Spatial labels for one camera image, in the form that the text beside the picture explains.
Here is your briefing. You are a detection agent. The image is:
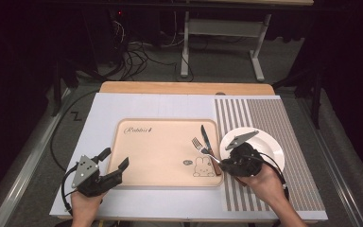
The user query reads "white plate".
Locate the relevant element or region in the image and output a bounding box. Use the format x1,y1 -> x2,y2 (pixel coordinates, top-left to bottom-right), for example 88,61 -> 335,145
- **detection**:
219,126 -> 285,174

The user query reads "wooden handled knife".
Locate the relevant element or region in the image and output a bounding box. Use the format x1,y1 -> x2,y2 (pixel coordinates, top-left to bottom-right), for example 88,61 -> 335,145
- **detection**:
199,124 -> 223,177

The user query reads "pink rabbit print tray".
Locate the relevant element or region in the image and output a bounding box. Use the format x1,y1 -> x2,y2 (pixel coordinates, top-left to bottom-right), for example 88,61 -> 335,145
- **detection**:
107,118 -> 224,189

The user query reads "long black floor cable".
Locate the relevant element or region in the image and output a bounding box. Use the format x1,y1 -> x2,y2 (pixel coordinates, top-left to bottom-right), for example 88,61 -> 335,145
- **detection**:
49,89 -> 100,173

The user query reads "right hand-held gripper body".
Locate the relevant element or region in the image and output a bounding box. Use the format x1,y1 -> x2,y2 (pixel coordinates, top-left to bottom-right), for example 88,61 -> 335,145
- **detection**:
224,130 -> 265,178

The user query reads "tangle of floor cables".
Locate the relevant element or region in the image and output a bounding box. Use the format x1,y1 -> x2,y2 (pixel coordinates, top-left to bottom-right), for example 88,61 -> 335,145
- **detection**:
100,18 -> 197,83

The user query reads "black stand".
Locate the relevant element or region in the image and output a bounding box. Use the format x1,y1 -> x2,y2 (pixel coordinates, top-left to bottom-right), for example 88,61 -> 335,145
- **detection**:
271,67 -> 324,131
47,56 -> 80,117

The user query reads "person's left hand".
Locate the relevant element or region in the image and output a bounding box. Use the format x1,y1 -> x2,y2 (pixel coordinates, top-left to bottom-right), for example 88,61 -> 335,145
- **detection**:
70,190 -> 105,227

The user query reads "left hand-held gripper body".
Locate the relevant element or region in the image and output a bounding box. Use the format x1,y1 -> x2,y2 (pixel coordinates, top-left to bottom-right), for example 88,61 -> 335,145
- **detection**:
71,153 -> 107,199

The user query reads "metal floor rail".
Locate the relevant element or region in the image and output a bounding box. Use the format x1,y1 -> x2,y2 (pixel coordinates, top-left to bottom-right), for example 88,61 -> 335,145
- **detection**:
0,87 -> 73,227
296,96 -> 362,227

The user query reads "person's right hand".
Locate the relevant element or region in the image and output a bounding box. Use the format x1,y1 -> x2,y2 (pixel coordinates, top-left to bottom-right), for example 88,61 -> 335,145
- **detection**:
237,163 -> 286,206

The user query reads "white metal stand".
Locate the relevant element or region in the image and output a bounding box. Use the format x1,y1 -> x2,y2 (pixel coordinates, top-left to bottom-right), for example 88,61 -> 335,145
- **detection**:
180,10 -> 273,83

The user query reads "grey striped placemat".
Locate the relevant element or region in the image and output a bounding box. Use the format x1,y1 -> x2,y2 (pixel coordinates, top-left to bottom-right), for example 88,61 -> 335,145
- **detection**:
214,97 -> 327,213

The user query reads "wooden handled fork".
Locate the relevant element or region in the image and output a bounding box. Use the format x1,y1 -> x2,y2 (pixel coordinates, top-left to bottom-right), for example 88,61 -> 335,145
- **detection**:
191,136 -> 222,166

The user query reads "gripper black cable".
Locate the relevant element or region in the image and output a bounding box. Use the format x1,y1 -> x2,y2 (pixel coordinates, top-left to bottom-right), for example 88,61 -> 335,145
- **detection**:
60,165 -> 79,216
257,151 -> 290,202

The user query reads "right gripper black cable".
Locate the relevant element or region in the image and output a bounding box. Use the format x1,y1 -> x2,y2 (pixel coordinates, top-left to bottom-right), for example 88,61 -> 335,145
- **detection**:
257,151 -> 290,202

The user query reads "white board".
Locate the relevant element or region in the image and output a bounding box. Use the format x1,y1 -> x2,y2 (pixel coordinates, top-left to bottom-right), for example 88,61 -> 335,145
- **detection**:
49,92 -> 329,221

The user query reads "wooden table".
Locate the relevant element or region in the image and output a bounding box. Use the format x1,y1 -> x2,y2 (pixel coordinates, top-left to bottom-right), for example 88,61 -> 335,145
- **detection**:
56,80 -> 329,225

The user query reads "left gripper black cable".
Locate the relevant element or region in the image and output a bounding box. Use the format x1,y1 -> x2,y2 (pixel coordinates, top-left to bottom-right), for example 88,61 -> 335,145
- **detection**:
60,165 -> 79,216

